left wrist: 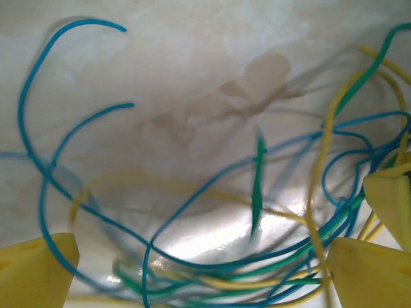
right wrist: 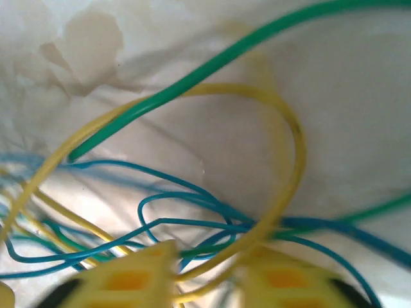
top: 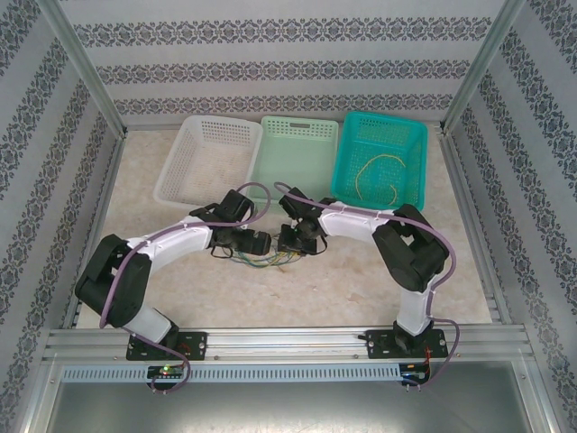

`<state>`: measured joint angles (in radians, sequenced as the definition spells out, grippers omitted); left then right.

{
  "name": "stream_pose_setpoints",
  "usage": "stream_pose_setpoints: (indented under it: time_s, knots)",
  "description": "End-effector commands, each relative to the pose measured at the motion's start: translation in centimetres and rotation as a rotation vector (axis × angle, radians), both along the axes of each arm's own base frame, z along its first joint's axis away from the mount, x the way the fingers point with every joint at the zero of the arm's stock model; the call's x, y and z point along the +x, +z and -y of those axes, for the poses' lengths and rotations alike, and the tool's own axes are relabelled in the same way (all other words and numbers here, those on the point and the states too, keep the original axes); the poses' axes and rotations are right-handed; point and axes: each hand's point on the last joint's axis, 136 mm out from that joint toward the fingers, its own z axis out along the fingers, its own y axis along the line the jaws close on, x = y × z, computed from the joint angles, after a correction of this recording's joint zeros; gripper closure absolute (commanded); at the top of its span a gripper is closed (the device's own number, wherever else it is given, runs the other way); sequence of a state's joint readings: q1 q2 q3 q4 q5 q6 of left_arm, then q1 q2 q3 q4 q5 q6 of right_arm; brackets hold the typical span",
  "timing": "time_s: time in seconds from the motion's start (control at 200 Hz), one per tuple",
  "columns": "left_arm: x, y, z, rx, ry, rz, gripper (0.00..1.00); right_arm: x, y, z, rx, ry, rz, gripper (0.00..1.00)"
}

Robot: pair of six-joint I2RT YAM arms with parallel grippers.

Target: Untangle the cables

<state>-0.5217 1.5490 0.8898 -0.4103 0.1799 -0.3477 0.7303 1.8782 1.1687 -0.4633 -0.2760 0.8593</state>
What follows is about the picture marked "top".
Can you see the white plastic basket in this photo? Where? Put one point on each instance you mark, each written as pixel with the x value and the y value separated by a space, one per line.
pixel 203 153

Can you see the small circuit board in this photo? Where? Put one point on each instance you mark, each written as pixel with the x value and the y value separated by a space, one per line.
pixel 167 372
pixel 414 374

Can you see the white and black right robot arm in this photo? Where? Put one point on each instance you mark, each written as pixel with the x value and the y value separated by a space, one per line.
pixel 351 223

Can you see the aluminium side rail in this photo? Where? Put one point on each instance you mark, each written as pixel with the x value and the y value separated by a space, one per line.
pixel 473 225
pixel 97 225

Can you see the light green plastic basket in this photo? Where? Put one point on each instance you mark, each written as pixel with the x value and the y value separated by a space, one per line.
pixel 293 153

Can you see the grey metal panel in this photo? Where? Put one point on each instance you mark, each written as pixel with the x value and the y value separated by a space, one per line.
pixel 288 410

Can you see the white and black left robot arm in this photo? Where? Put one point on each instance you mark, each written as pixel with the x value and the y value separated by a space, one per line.
pixel 180 245

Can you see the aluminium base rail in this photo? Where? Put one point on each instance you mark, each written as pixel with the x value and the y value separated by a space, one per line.
pixel 284 343

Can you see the aluminium frame post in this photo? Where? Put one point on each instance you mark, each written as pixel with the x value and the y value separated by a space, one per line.
pixel 85 67
pixel 479 67

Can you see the teal plastic basket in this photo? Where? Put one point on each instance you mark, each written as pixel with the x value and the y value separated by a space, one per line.
pixel 383 135

